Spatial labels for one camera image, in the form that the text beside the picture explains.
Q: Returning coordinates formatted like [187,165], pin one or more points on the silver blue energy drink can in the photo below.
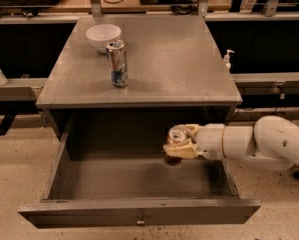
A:
[117,59]

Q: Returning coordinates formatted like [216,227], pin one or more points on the grey wooden cabinet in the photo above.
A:
[172,61]

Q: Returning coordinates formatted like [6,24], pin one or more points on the open grey top drawer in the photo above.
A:
[102,178]

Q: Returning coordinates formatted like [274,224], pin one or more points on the white ceramic bowl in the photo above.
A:
[99,35]

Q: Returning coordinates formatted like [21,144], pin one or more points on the orange soda can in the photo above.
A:
[174,136]

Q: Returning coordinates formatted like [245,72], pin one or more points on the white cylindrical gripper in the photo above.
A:
[211,140]

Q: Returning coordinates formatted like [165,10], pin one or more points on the small metal drawer knob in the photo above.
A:
[140,221]

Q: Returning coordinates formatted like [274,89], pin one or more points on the white pump dispenser bottle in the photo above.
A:
[227,57]

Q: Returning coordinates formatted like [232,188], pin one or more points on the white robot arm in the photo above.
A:
[272,143]

